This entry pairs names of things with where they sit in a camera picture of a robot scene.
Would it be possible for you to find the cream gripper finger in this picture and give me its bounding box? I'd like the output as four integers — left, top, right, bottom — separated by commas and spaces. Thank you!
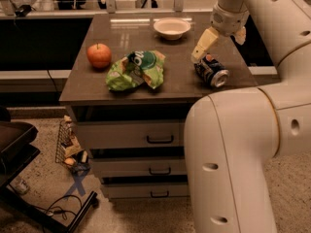
234, 27, 246, 45
191, 27, 219, 63

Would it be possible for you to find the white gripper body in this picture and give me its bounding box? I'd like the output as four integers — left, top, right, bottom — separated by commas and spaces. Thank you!
210, 3, 249, 36

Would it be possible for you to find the blue pepsi can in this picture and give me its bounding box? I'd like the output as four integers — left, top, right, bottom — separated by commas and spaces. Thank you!
194, 54, 229, 88

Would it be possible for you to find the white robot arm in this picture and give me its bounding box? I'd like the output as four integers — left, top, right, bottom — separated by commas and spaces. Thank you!
184, 0, 311, 233

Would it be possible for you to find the white bowl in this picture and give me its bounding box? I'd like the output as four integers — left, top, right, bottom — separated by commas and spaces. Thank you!
154, 17, 190, 41

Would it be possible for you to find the green chip bag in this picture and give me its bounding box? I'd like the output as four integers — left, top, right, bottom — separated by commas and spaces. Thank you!
106, 50, 165, 91

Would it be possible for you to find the grey drawer cabinet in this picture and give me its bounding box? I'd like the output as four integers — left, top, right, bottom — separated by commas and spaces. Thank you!
58, 12, 260, 201

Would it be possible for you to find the red apple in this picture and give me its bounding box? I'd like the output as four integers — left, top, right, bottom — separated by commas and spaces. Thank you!
86, 43, 112, 69

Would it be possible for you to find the metal railing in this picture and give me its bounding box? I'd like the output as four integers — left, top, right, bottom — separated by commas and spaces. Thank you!
0, 0, 217, 18

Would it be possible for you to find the black cart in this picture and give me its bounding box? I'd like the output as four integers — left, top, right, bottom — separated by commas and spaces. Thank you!
0, 107, 98, 233

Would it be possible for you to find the middle drawer with handle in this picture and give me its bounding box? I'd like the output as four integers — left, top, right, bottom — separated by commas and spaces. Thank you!
89, 157, 187, 178

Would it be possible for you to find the drawer with handle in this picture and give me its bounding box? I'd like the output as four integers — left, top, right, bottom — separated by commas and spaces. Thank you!
101, 183, 189, 199
89, 157, 187, 178
73, 120, 185, 149

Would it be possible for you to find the top drawer with handle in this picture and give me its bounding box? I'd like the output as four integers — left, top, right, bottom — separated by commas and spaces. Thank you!
73, 120, 185, 149

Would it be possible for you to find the bottom drawer with handle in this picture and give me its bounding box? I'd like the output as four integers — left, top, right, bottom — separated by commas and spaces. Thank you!
101, 183, 189, 199

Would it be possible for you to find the wire basket with snacks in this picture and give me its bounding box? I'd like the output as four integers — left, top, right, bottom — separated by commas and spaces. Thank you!
55, 116, 90, 174

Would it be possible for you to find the black floor cable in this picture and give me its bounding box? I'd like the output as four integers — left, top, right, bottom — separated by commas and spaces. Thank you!
32, 194, 84, 221

